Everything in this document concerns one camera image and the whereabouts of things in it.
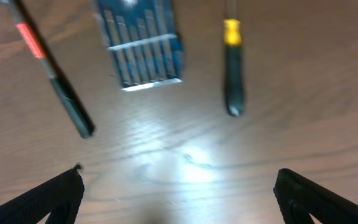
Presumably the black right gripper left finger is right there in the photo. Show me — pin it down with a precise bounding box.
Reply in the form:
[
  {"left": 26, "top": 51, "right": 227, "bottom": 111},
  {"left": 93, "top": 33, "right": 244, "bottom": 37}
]
[{"left": 0, "top": 164, "right": 85, "bottom": 224}]

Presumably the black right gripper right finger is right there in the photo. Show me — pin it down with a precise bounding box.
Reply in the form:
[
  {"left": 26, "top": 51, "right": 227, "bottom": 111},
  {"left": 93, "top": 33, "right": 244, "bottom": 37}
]
[{"left": 273, "top": 169, "right": 358, "bottom": 224}]

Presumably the black yellow screwdriver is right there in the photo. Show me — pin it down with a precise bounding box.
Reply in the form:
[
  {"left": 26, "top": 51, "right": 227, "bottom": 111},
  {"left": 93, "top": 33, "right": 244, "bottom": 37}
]
[{"left": 222, "top": 0, "right": 247, "bottom": 118}]

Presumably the precision screwdriver set case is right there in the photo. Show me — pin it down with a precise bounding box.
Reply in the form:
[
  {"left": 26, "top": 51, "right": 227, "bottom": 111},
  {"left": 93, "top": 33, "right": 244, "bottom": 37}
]
[{"left": 95, "top": 0, "right": 184, "bottom": 91}]

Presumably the claw hammer orange label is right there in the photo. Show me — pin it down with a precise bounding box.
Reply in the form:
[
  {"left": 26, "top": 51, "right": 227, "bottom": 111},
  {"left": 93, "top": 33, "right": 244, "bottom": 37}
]
[{"left": 0, "top": 0, "right": 95, "bottom": 139}]

